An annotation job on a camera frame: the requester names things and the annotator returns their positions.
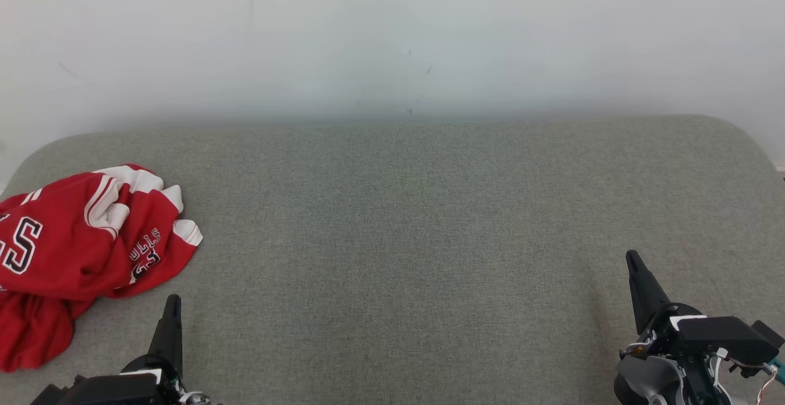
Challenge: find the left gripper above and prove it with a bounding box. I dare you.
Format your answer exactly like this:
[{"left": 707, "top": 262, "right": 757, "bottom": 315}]
[{"left": 121, "top": 294, "right": 186, "bottom": 405}]

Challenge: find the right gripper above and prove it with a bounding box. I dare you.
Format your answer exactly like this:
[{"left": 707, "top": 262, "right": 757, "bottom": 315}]
[{"left": 624, "top": 249, "right": 719, "bottom": 405}]

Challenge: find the red jersey with white sleeves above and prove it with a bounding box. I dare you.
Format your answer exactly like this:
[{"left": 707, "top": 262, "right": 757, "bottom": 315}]
[{"left": 0, "top": 172, "right": 132, "bottom": 373}]

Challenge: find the grey fabric sofa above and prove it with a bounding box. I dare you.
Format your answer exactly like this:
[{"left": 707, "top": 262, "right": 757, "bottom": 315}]
[{"left": 0, "top": 115, "right": 785, "bottom": 405}]

